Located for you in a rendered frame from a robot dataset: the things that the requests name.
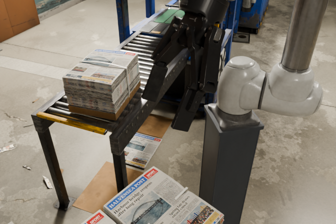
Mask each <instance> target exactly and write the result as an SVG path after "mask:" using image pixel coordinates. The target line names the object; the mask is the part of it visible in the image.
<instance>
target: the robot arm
mask: <svg viewBox="0 0 336 224"><path fill-rule="evenodd" d="M228 1H234V0H181V3H180V6H179V7H180V9H181V10H182V11H184V13H185V14H184V16H183V18H180V17H178V16H174V17H173V19H172V21H171V24H170V26H169V28H168V29H167V31H166V33H165V34H164V36H163V37H162V39H161V40H160V42H159V44H158V45H157V47H156V49H155V50H154V51H153V53H152V55H151V57H150V58H151V59H152V60H153V66H152V69H151V72H150V74H149V77H148V80H147V83H146V85H145V88H144V91H143V93H142V96H141V98H142V99H144V100H148V101H152V102H156V100H157V98H158V95H159V92H160V90H161V87H162V85H163V82H164V79H165V77H166V74H167V72H168V64H169V63H170V62H171V61H172V60H173V59H174V58H175V57H176V56H177V55H178V54H179V53H180V52H181V51H182V50H183V49H186V48H188V50H189V51H190V68H191V84H190V85H188V86H186V89H185V91H184V94H183V96H182V99H181V101H180V104H179V106H178V109H177V111H176V114H175V116H174V119H173V121H172V124H171V128H172V129H175V130H179V131H184V132H188V131H189V129H190V126H191V124H192V121H193V119H194V116H195V114H196V112H197V110H198V108H199V105H200V103H201V101H202V98H203V96H204V94H206V93H213V94H214V93H215V92H216V91H217V103H210V104H208V109H209V110H211V112H212V113H213V115H214V117H215V119H216V120H217V122H218V124H219V128H220V129H221V130H223V131H225V130H227V129H231V128H237V127H244V126H250V125H259V124H260V122H261V121H260V120H259V119H258V118H257V117H256V116H255V115H254V113H253V112H252V110H257V109H259V110H263V111H266V112H269V113H273V114H277V115H283V116H289V117H305V116H310V115H312V114H314V113H316V112H317V111H318V110H319V108H320V106H321V103H322V100H323V95H324V93H323V89H322V87H321V85H320V84H319V83H318V82H317V81H315V73H314V71H313V70H312V68H311V67H310V63H311V59H312V56H313V53H314V49H315V46H316V42H317V39H318V36H319V32H320V29H321V25H322V22H323V19H324V15H325V12H326V10H327V6H328V3H329V0H295V2H294V6H293V10H292V15H291V19H290V23H289V28H288V32H287V36H286V41H285V45H284V49H283V54H282V58H281V61H280V62H278V63H277V64H275V65H274V66H273V68H272V70H271V72H270V73H268V72H267V73H266V72H265V71H263V70H261V69H260V66H259V64H258V63H257V62H256V61H255V60H253V59H251V58H249V57H246V56H236V57H233V58H232V59H230V60H229V61H228V63H227V64H226V65H225V67H224V69H223V71H222V73H221V75H220V77H219V81H218V76H219V67H220V57H221V48H222V43H223V40H224V37H225V34H226V31H225V30H223V29H221V28H219V27H217V26H215V24H221V23H222V21H223V19H224V17H225V14H226V12H227V9H228V7H229V4H230V3H229V2H228ZM209 82H210V83H209ZM217 85H218V87H217Z"/></svg>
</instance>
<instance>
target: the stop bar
mask: <svg viewBox="0 0 336 224"><path fill-rule="evenodd" d="M36 116H37V117H39V118H43V119H47V120H50V121H54V122H57V123H61V124H65V125H68V126H72V127H76V128H79V129H83V130H86V131H90V132H94V133H97V134H101V135H106V133H107V132H108V131H107V129H104V128H100V127H96V126H92V125H89V124H85V123H81V122H78V121H74V120H70V119H66V118H63V117H59V116H55V115H52V114H48V113H44V112H40V111H39V112H38V113H37V114H36Z"/></svg>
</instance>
